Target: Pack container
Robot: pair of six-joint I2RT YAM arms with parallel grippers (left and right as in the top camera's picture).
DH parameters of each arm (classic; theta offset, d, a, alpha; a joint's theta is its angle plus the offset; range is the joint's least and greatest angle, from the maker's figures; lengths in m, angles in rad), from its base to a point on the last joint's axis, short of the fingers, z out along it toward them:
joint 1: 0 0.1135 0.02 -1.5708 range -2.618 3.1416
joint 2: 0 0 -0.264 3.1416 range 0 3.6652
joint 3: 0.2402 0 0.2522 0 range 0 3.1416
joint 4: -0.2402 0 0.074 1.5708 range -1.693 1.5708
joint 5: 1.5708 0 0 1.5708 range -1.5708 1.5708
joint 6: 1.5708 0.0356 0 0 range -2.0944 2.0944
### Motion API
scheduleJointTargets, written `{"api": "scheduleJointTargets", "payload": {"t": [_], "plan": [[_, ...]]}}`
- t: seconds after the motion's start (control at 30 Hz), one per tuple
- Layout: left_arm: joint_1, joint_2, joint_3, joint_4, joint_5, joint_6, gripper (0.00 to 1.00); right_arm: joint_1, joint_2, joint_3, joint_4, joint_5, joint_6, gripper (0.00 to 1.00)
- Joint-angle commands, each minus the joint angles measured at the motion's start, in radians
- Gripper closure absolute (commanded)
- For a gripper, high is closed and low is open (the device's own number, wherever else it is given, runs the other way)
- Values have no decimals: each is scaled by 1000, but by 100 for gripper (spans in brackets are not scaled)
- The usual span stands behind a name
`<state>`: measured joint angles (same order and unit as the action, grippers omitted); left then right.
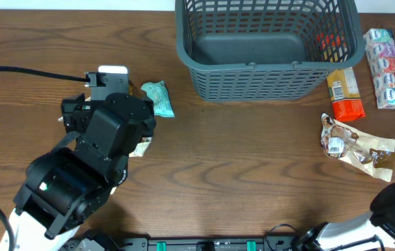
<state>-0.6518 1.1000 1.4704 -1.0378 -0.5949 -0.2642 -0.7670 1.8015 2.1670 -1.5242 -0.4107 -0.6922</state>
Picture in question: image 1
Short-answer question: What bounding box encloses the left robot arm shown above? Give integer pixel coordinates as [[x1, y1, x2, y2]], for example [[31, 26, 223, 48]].
[[0, 66, 156, 250]]

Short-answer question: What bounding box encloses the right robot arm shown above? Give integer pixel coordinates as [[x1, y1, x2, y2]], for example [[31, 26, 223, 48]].
[[293, 183, 395, 251]]

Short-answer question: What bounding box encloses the black mounting rail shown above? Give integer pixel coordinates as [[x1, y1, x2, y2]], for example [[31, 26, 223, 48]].
[[59, 229, 301, 251]]

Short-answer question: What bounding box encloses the beige snack pouch with barcode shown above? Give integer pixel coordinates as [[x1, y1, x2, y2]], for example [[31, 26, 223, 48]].
[[129, 137, 152, 158]]

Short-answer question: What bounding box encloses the tissue pocket pack bundle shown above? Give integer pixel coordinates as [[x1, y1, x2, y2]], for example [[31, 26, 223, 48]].
[[363, 29, 395, 109]]

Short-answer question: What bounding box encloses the orange pasta package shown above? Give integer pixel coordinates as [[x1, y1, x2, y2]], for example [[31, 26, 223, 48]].
[[317, 33, 366, 123]]

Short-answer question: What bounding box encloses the grey plastic lattice basket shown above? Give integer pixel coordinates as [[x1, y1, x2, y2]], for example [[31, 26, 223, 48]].
[[175, 0, 365, 102]]

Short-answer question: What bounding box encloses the teal snack packet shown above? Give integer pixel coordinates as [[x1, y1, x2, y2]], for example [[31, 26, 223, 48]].
[[141, 81, 175, 118]]

